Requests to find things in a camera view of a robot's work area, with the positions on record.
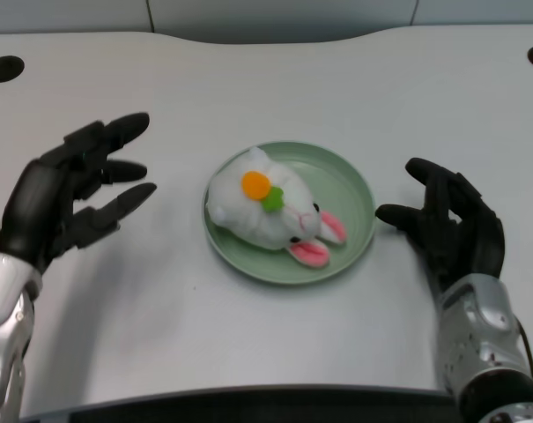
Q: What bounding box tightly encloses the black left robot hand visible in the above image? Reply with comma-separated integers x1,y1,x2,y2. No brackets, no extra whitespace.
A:
0,112,159,272

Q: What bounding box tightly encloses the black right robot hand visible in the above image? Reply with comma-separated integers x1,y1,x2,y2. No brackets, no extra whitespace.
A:
374,157,507,294

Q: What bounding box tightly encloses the white rabbit plush doll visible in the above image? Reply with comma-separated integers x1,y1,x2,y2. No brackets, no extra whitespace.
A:
207,146,347,269

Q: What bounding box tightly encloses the green round plate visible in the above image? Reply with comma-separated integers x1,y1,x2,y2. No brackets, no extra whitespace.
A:
203,140,377,286

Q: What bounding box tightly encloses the black robot torso edge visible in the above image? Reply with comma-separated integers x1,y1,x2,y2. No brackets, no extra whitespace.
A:
19,385,463,423

